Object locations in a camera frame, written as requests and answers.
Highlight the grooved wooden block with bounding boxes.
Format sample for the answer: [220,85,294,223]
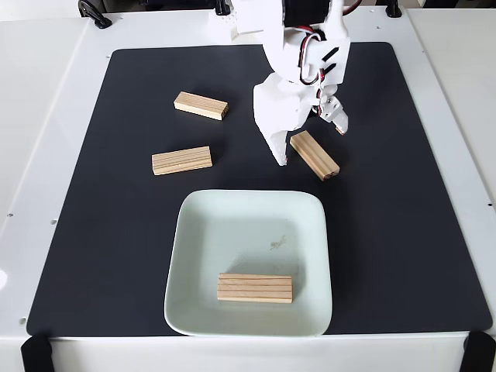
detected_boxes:
[216,272,294,305]
[289,130,341,182]
[151,146,214,177]
[173,91,229,122]

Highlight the pale green square plate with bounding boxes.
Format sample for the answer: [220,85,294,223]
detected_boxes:
[163,188,334,337]

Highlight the black rubber mat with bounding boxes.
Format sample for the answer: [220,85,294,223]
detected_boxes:
[26,41,493,337]

